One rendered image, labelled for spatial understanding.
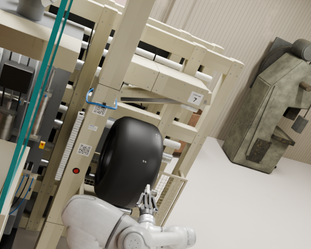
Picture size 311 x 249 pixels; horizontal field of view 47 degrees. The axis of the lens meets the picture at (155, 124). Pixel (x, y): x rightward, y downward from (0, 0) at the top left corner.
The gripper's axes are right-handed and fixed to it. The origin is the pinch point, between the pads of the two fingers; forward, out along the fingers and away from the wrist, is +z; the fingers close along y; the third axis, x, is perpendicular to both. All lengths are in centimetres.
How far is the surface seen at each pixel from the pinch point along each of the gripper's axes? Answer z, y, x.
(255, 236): 150, -209, 161
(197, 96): 67, -21, -34
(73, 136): 29, 48, 2
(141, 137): 28.9, 9.8, -12.9
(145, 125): 41.6, 8.0, -13.7
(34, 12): 62, 92, -49
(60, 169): 24, 49, 27
